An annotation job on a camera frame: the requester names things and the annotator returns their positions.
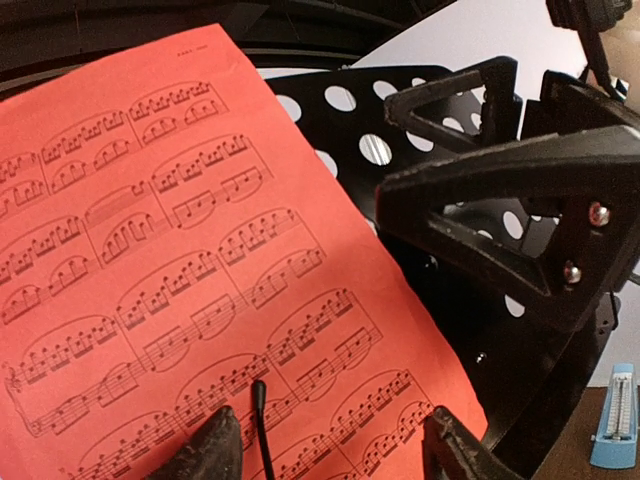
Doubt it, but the red sheet music paper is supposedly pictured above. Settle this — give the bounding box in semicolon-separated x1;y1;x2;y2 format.
1;26;487;479

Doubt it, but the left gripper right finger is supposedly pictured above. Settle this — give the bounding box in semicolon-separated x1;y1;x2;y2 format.
422;406;521;480

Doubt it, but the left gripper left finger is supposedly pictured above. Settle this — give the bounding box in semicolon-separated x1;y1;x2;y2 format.
147;406;243;480

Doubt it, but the blue metronome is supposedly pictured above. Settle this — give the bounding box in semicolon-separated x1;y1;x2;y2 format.
590;363;639;470

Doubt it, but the black music stand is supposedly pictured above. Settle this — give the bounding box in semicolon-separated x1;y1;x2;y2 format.
265;65;620;479

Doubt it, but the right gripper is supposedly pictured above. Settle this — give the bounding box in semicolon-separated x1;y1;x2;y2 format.
375;56;639;332

